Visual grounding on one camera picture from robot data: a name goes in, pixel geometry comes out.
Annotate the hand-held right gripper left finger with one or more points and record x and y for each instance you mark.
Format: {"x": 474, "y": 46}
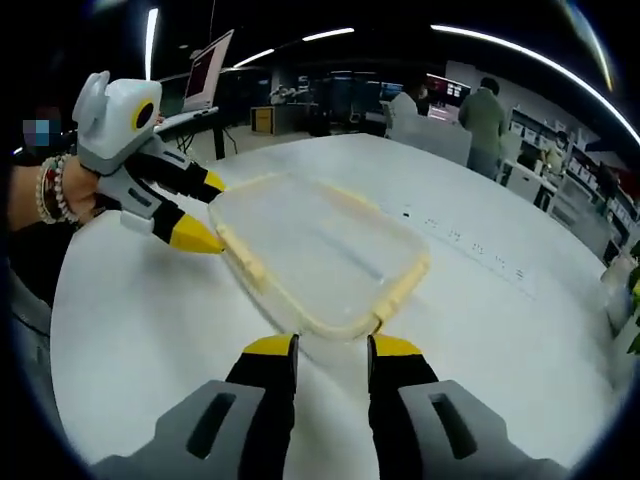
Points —
{"x": 240, "y": 415}

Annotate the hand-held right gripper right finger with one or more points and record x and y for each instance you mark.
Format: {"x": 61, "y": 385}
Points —
{"x": 425, "y": 425}

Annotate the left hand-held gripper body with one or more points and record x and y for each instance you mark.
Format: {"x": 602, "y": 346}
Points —
{"x": 115, "y": 100}

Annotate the clear box with yellow buckles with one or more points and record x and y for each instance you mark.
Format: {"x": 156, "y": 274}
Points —
{"x": 310, "y": 250}

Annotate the person's left hand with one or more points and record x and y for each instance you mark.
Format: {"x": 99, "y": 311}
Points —
{"x": 77, "y": 190}

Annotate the black laptop stand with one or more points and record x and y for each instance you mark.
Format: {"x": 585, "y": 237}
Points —
{"x": 218, "y": 145}

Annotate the brown cabinet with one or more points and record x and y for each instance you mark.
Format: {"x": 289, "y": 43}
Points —
{"x": 262, "y": 120}

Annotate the silver laptop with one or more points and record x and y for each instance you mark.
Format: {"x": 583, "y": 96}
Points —
{"x": 207, "y": 70}

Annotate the dark desktop monitor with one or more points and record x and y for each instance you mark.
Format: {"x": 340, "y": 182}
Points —
{"x": 360, "y": 90}

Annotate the ceiling light strip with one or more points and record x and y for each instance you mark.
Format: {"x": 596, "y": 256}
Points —
{"x": 525, "y": 50}
{"x": 327, "y": 34}

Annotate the desktop monitor with red screen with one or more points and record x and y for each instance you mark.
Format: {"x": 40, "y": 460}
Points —
{"x": 450, "y": 90}

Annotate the shelving with white boxes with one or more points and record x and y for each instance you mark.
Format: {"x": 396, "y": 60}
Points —
{"x": 585, "y": 170}

